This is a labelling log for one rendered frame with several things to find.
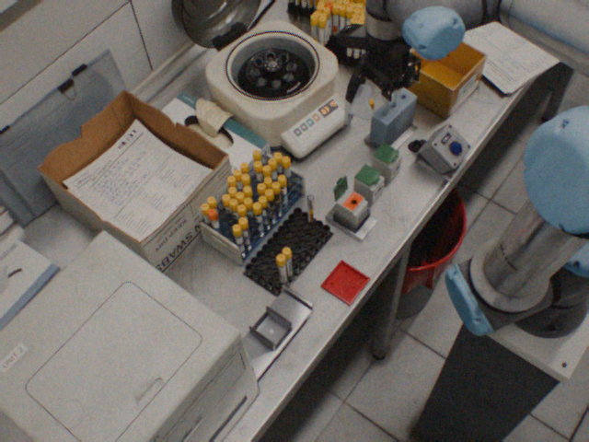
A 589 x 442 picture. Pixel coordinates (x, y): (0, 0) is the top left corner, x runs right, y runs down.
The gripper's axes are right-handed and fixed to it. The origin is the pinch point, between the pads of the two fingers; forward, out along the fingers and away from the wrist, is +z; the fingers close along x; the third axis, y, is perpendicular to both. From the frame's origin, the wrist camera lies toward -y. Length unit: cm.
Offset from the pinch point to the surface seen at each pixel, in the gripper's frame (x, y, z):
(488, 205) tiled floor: 64, -2, 106
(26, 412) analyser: -77, 14, -12
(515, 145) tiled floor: 93, -12, 106
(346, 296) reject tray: -25.2, 19.7, 18.2
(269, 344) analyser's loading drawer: -43.1, 19.2, 13.0
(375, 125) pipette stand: 2.7, -1.7, 10.6
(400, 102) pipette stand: 9.2, -1.0, 8.1
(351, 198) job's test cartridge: -13.1, 7.9, 10.5
